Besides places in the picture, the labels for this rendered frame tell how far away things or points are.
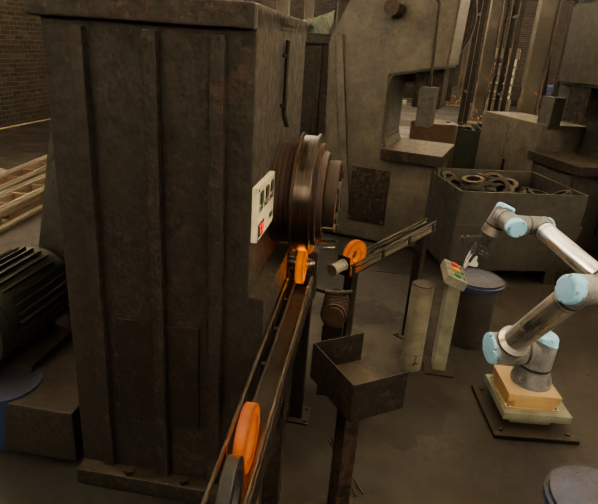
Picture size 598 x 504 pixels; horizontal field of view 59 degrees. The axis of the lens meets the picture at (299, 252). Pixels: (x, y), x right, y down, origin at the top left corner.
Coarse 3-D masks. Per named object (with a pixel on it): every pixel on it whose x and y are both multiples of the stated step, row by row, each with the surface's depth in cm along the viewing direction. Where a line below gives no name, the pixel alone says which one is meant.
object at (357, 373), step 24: (360, 336) 189; (312, 360) 183; (336, 360) 188; (360, 360) 193; (336, 384) 169; (360, 384) 160; (384, 384) 165; (360, 408) 164; (384, 408) 169; (336, 432) 188; (336, 456) 190; (336, 480) 192
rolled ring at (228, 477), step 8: (232, 456) 126; (240, 456) 127; (224, 464) 123; (232, 464) 123; (240, 464) 127; (224, 472) 121; (232, 472) 121; (240, 472) 130; (224, 480) 119; (232, 480) 119; (240, 480) 131; (224, 488) 118; (232, 488) 118; (240, 488) 132; (216, 496) 118; (224, 496) 117; (232, 496) 119; (240, 496) 132
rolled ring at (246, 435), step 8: (248, 408) 139; (256, 408) 142; (240, 416) 137; (248, 416) 137; (256, 416) 145; (240, 424) 135; (248, 424) 135; (256, 424) 148; (240, 432) 134; (248, 432) 134; (256, 432) 148; (240, 440) 133; (248, 440) 136; (256, 440) 149; (240, 448) 133; (248, 448) 146; (248, 456) 144; (248, 464) 140
